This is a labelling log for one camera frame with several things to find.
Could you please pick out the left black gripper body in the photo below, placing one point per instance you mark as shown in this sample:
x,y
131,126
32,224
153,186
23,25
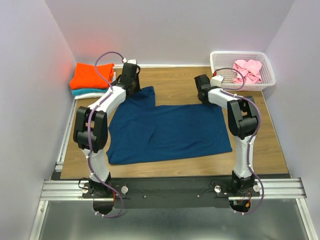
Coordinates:
x,y
136,83

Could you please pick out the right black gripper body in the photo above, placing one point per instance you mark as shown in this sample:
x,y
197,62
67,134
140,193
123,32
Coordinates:
x,y
201,101

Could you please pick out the dark blue t shirt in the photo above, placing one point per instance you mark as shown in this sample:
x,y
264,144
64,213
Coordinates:
x,y
141,132

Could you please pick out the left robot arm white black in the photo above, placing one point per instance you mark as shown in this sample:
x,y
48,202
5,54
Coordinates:
x,y
91,127

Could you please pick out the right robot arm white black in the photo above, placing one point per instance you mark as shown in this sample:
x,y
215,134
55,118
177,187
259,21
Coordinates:
x,y
244,121

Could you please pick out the white plastic basket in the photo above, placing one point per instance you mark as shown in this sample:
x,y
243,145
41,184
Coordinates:
x,y
223,61

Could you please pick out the folded white t shirt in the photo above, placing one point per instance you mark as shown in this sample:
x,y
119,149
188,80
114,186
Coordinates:
x,y
85,96

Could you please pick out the folded orange t shirt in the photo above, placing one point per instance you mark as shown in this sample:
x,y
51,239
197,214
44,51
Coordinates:
x,y
106,70

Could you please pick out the pink t shirt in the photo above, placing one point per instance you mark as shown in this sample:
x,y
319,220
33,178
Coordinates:
x,y
249,69

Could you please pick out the folded teal t shirt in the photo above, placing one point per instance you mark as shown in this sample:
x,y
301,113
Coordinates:
x,y
82,91

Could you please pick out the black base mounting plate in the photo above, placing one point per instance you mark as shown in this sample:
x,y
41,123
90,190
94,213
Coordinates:
x,y
170,193

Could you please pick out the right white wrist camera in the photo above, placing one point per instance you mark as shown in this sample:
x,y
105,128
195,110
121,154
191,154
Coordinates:
x,y
216,81

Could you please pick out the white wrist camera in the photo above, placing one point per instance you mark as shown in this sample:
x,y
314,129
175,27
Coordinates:
x,y
216,81
130,62

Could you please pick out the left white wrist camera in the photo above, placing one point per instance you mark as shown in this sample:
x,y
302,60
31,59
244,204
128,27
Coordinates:
x,y
130,62

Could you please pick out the aluminium rail frame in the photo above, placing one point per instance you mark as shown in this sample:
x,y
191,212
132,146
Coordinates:
x,y
63,214

